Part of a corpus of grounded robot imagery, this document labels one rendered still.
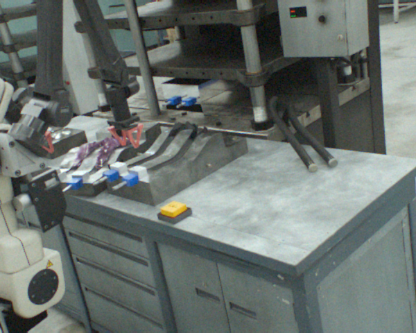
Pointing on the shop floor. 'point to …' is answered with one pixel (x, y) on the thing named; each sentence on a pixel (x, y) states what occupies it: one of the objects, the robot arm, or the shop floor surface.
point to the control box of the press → (324, 48)
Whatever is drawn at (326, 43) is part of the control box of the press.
